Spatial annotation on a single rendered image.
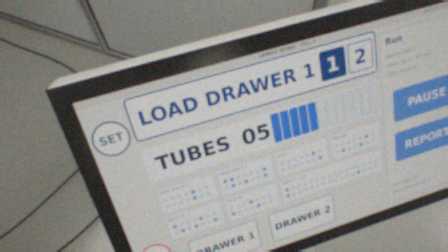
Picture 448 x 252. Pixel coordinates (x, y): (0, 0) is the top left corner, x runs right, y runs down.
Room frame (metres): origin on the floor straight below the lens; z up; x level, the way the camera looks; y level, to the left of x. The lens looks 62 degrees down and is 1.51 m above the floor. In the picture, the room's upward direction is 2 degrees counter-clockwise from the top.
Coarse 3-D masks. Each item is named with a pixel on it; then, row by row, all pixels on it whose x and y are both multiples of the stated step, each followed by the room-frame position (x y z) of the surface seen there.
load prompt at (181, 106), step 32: (256, 64) 0.26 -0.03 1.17; (288, 64) 0.26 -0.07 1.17; (320, 64) 0.27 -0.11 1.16; (352, 64) 0.27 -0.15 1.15; (160, 96) 0.22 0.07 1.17; (192, 96) 0.22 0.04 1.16; (224, 96) 0.23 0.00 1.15; (256, 96) 0.23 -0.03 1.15; (288, 96) 0.24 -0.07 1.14; (160, 128) 0.20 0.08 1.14
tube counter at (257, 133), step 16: (336, 96) 0.24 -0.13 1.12; (352, 96) 0.24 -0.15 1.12; (368, 96) 0.25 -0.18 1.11; (272, 112) 0.22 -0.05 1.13; (288, 112) 0.22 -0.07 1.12; (304, 112) 0.22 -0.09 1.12; (320, 112) 0.23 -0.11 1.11; (336, 112) 0.23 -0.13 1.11; (352, 112) 0.23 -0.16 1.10; (368, 112) 0.23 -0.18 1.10; (240, 128) 0.20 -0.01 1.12; (256, 128) 0.21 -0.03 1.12; (272, 128) 0.21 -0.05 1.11; (288, 128) 0.21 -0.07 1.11; (304, 128) 0.21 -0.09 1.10; (320, 128) 0.21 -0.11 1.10; (256, 144) 0.19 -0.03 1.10; (272, 144) 0.19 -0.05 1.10
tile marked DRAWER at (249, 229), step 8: (240, 224) 0.12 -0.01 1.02; (248, 224) 0.12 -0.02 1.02; (256, 224) 0.12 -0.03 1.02; (216, 232) 0.11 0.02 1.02; (224, 232) 0.11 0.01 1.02; (232, 232) 0.11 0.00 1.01; (240, 232) 0.11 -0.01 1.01; (248, 232) 0.11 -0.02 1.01; (256, 232) 0.11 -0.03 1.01; (192, 240) 0.10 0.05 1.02; (200, 240) 0.10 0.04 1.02; (208, 240) 0.10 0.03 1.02; (216, 240) 0.10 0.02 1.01; (224, 240) 0.10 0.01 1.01; (232, 240) 0.10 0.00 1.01; (240, 240) 0.10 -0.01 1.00; (248, 240) 0.10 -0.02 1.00; (256, 240) 0.10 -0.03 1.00; (192, 248) 0.09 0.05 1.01; (200, 248) 0.09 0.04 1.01; (208, 248) 0.09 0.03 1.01; (216, 248) 0.09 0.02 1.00; (224, 248) 0.09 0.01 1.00; (232, 248) 0.09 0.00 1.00; (240, 248) 0.09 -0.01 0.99; (248, 248) 0.09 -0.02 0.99; (256, 248) 0.09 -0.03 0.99
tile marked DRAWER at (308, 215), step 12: (300, 204) 0.14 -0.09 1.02; (312, 204) 0.14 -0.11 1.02; (324, 204) 0.14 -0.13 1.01; (276, 216) 0.13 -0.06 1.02; (288, 216) 0.13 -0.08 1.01; (300, 216) 0.13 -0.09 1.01; (312, 216) 0.13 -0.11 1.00; (324, 216) 0.13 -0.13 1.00; (276, 228) 0.11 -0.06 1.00; (288, 228) 0.11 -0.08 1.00; (300, 228) 0.11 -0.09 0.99; (312, 228) 0.12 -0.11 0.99; (276, 240) 0.10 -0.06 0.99
